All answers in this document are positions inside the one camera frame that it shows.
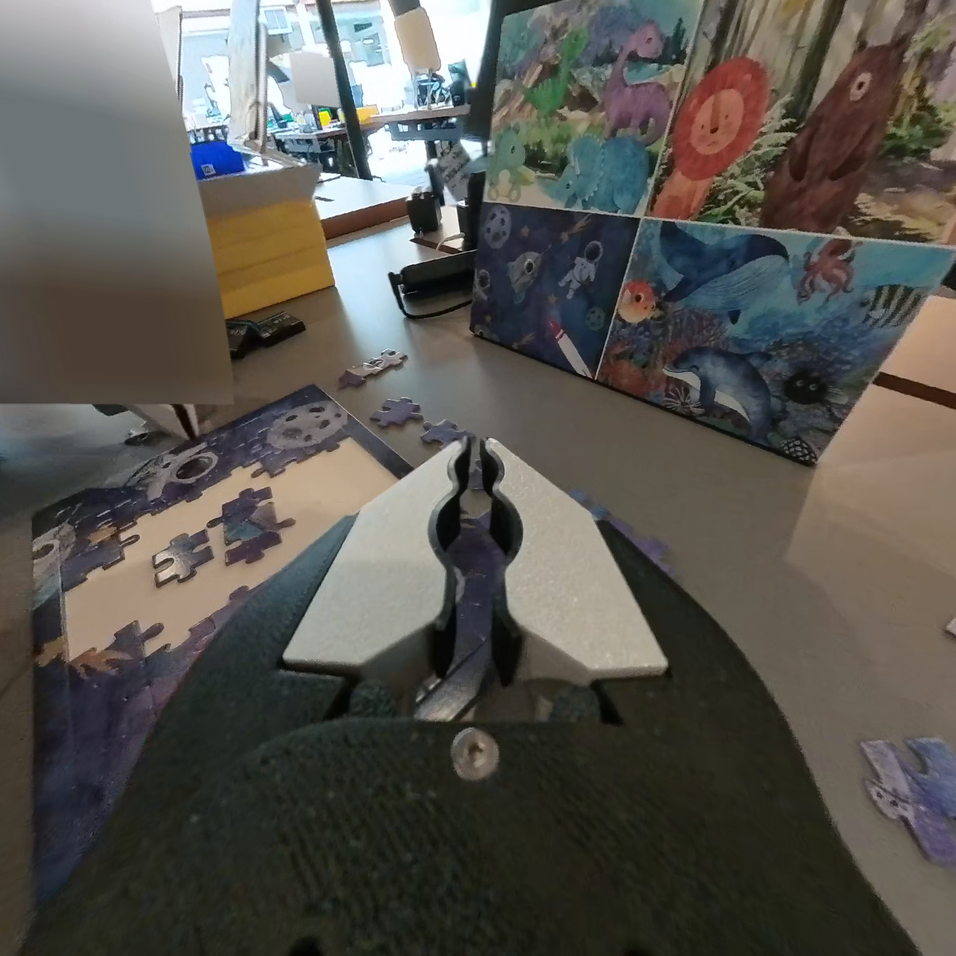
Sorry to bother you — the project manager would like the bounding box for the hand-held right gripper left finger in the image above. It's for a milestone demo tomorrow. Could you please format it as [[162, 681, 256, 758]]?
[[281, 438, 473, 707]]

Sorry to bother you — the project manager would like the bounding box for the beige cylinder lamp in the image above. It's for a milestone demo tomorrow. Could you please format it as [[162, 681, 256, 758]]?
[[388, 0, 442, 76]]

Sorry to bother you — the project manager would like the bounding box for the small black charger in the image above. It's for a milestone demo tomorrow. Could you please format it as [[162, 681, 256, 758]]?
[[407, 187, 447, 234]]

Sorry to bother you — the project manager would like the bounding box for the brown cardboard panel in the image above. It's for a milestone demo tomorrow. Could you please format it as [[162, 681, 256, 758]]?
[[224, 0, 266, 154]]

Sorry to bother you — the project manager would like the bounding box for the space jigsaw puzzle board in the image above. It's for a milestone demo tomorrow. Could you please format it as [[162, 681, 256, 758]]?
[[30, 383, 415, 908]]

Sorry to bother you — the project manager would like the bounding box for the illustrated animal puzzle box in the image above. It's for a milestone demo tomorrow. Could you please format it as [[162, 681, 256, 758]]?
[[469, 0, 956, 468]]

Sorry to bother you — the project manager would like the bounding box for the white flat box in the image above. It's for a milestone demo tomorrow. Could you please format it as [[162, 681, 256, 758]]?
[[196, 160, 324, 219]]

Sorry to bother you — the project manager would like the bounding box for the background wooden desk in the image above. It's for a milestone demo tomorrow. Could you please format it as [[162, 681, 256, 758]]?
[[369, 103, 482, 144]]

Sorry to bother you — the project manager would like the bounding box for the yellow foam block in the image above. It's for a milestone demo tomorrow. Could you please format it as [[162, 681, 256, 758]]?
[[213, 203, 335, 320]]

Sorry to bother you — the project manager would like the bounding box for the black power adapter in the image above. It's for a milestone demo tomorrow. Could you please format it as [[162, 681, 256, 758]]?
[[388, 252, 479, 303]]

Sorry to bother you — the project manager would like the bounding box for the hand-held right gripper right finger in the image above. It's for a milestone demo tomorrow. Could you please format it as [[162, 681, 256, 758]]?
[[480, 438, 669, 703]]

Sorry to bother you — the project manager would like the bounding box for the blue crate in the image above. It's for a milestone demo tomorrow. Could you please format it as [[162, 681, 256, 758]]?
[[190, 142, 249, 180]]

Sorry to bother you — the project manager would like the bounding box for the row of puzzle pieces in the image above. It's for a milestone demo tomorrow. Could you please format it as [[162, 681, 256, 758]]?
[[340, 347, 677, 580]]

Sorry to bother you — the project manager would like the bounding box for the black upright pole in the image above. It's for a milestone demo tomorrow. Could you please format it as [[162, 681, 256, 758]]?
[[316, 0, 376, 180]]

